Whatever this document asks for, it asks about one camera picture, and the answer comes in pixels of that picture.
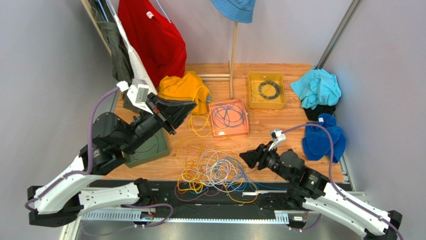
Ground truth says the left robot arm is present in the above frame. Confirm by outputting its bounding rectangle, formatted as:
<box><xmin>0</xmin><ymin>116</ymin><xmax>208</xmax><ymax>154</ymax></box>
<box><xmin>25</xmin><ymin>93</ymin><xmax>196</xmax><ymax>228</ymax></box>

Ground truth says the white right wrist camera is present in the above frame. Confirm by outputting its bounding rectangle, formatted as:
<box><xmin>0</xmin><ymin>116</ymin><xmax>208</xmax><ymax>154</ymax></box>
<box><xmin>268</xmin><ymin>128</ymin><xmax>287</xmax><ymax>151</ymax></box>

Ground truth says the cyan cloth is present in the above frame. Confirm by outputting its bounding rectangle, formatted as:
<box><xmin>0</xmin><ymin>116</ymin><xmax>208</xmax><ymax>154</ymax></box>
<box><xmin>289</xmin><ymin>69</ymin><xmax>342</xmax><ymax>110</ymax></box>

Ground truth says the yellow plastic tray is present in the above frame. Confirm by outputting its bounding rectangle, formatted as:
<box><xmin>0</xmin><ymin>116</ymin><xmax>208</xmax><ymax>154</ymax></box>
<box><xmin>247</xmin><ymin>71</ymin><xmax>287</xmax><ymax>110</ymax></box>

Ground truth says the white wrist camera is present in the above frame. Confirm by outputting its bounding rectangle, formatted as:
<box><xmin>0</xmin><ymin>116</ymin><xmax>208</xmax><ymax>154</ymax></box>
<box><xmin>116</xmin><ymin>78</ymin><xmax>152</xmax><ymax>114</ymax></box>
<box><xmin>268</xmin><ymin>128</ymin><xmax>287</xmax><ymax>151</ymax></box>

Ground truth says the green plastic tray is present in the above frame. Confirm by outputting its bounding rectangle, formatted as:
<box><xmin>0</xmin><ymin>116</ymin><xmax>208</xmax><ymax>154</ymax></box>
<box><xmin>123</xmin><ymin>129</ymin><xmax>170</xmax><ymax>168</ymax></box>

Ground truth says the black coiled cable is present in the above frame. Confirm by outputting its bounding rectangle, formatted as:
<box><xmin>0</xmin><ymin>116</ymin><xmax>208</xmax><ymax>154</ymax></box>
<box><xmin>257</xmin><ymin>80</ymin><xmax>283</xmax><ymax>100</ymax></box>

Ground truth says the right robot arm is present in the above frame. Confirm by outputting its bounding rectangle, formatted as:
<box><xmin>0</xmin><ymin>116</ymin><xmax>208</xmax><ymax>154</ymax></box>
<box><xmin>239</xmin><ymin>144</ymin><xmax>402</xmax><ymax>240</ymax></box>

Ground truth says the blue bucket hat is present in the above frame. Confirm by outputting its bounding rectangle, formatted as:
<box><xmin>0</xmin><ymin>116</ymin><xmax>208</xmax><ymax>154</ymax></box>
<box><xmin>210</xmin><ymin>0</ymin><xmax>256</xmax><ymax>24</ymax></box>

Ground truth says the olive green garment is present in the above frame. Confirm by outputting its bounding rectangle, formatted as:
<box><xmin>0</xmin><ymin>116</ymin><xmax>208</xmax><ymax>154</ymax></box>
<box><xmin>89</xmin><ymin>0</ymin><xmax>134</xmax><ymax>85</ymax></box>

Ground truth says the red shirt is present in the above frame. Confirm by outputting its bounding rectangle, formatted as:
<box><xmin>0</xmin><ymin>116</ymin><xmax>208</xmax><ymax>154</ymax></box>
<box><xmin>118</xmin><ymin>0</ymin><xmax>187</xmax><ymax>88</ymax></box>

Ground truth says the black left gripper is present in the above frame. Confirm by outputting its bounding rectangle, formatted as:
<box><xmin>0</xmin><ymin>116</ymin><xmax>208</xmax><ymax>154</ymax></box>
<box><xmin>122</xmin><ymin>92</ymin><xmax>199</xmax><ymax>155</ymax></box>

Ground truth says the white cable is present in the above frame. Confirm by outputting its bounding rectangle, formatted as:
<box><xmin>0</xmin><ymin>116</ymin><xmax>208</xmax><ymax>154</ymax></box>
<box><xmin>181</xmin><ymin>148</ymin><xmax>251</xmax><ymax>192</ymax></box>

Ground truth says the yellow cable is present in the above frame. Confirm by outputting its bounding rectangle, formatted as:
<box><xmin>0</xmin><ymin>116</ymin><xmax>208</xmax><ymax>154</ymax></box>
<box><xmin>174</xmin><ymin>78</ymin><xmax>284</xmax><ymax>205</ymax></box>

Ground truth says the wooden hat stand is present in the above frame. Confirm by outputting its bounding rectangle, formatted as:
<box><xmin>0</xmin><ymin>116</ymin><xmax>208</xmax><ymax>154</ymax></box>
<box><xmin>199</xmin><ymin>21</ymin><xmax>239</xmax><ymax>100</ymax></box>

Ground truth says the pink plastic tray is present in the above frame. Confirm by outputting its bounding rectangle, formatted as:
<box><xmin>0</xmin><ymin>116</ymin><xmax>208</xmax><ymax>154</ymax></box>
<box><xmin>209</xmin><ymin>99</ymin><xmax>250</xmax><ymax>138</ymax></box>

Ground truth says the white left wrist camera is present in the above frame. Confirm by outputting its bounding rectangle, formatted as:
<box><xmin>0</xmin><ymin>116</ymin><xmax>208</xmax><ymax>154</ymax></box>
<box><xmin>116</xmin><ymin>78</ymin><xmax>152</xmax><ymax>114</ymax></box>

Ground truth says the dark cable in green tray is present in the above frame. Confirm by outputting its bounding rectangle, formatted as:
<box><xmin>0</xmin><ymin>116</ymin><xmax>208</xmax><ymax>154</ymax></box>
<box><xmin>131</xmin><ymin>143</ymin><xmax>161</xmax><ymax>161</ymax></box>

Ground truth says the dark blue towel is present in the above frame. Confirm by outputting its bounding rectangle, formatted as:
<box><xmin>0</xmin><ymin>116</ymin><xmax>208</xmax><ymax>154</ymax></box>
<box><xmin>302</xmin><ymin>113</ymin><xmax>347</xmax><ymax>164</ymax></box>

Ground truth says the yellow shirt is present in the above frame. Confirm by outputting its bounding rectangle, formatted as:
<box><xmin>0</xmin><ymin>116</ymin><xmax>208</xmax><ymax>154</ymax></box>
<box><xmin>157</xmin><ymin>70</ymin><xmax>211</xmax><ymax>115</ymax></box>

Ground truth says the white garment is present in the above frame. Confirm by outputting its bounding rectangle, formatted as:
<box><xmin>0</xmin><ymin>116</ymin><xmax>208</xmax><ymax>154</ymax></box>
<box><xmin>113</xmin><ymin>14</ymin><xmax>158</xmax><ymax>94</ymax></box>

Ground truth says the black cloth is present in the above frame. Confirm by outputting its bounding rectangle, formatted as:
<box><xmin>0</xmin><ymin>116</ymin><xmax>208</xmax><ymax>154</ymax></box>
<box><xmin>303</xmin><ymin>105</ymin><xmax>336</xmax><ymax>121</ymax></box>

